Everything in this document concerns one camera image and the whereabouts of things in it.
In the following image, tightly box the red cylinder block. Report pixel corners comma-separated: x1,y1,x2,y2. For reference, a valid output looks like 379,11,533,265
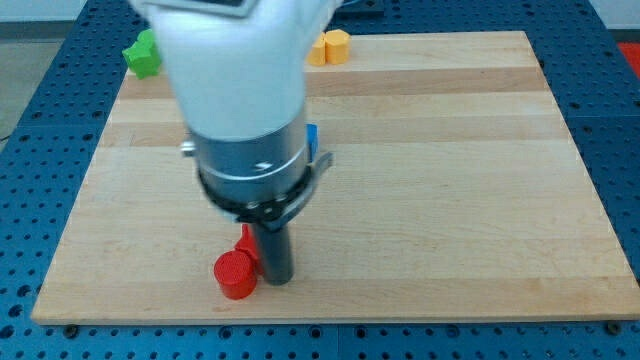
213,250,257,300

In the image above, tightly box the red star block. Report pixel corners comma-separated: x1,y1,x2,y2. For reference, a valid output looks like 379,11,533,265
234,223,264,276

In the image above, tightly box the yellow-orange block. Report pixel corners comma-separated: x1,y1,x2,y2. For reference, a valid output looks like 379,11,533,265
306,32,326,66

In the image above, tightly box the blue block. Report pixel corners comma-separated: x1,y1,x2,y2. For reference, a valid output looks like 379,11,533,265
306,123,319,162

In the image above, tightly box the light wooden board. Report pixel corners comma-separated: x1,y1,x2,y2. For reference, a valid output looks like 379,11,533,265
32,31,639,325

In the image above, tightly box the green star block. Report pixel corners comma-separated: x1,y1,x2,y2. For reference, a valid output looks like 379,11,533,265
122,29,161,79

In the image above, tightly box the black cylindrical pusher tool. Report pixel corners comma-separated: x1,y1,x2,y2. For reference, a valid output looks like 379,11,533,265
249,224,294,286

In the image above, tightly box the yellow hexagon block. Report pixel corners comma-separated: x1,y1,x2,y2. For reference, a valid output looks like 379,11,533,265
325,29,351,65

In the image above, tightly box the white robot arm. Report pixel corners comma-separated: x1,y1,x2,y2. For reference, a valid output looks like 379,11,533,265
131,0,342,228

